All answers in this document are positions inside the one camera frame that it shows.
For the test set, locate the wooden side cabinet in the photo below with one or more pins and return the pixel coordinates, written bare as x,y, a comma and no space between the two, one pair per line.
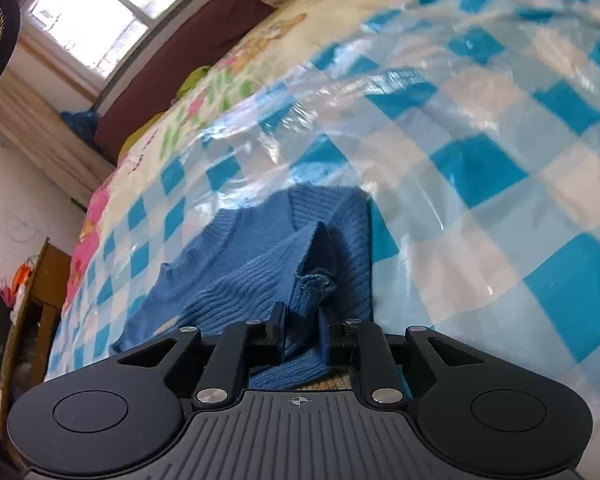
37,316

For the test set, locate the blue striped knit sweater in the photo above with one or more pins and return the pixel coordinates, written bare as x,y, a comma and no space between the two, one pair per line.
305,246

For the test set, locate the bright window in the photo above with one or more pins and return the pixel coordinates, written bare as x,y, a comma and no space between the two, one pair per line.
98,34

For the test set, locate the cartoon print quilt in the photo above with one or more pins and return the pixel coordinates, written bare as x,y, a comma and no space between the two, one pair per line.
294,32

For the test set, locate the yellow green pillow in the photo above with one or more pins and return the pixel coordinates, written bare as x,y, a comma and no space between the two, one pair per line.
193,78

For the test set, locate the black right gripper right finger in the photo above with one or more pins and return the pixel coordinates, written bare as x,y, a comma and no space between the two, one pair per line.
363,347

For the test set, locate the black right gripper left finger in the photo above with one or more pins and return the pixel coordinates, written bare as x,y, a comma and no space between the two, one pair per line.
242,346

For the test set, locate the dark red headboard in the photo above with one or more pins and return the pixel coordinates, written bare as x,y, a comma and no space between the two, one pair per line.
202,40

